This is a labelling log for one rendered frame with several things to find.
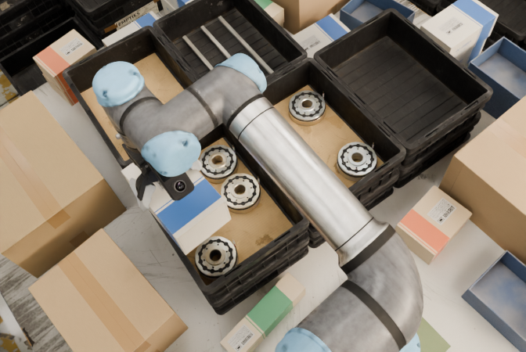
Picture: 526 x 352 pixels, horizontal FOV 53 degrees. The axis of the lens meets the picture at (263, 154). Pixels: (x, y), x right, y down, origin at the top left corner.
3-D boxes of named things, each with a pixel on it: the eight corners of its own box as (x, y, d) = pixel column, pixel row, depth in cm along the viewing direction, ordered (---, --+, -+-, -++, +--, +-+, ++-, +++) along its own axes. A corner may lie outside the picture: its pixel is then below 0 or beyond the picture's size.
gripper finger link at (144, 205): (131, 195, 108) (142, 161, 103) (147, 214, 106) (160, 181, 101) (118, 199, 106) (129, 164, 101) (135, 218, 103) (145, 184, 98)
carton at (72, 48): (81, 44, 177) (73, 28, 171) (102, 62, 172) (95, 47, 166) (42, 73, 172) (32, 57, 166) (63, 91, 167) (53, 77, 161)
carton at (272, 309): (288, 278, 139) (287, 271, 134) (305, 294, 137) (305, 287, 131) (223, 347, 131) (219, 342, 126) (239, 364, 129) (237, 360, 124)
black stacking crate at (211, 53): (309, 81, 158) (309, 55, 148) (227, 132, 151) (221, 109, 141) (236, 7, 176) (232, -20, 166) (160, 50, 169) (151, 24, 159)
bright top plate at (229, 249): (244, 260, 126) (244, 259, 126) (210, 285, 124) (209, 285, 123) (221, 229, 131) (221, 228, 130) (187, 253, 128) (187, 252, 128)
